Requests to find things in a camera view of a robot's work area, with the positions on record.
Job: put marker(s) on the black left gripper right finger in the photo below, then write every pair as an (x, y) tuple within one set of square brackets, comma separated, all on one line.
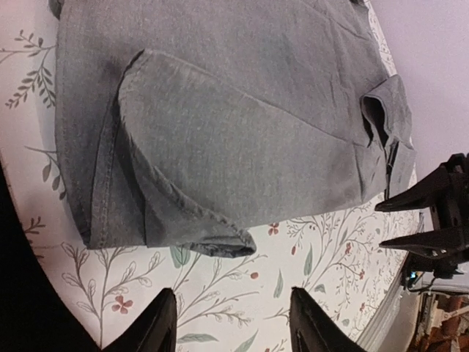
[(311, 330)]

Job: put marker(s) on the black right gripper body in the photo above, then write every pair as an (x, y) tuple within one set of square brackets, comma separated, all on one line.
[(449, 211)]

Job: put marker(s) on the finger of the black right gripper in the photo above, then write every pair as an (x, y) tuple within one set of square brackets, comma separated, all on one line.
[(424, 194), (432, 244)]

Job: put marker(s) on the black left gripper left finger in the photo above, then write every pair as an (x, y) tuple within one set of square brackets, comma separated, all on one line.
[(154, 330)]

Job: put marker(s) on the black t-shirt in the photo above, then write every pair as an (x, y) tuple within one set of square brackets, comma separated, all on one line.
[(33, 317)]

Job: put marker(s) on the grey garment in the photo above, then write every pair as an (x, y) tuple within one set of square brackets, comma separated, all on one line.
[(187, 123)]

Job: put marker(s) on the floral tablecloth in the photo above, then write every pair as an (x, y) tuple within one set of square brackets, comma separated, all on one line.
[(223, 304)]

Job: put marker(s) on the aluminium front rail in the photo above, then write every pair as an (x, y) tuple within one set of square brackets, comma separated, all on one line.
[(394, 323)]

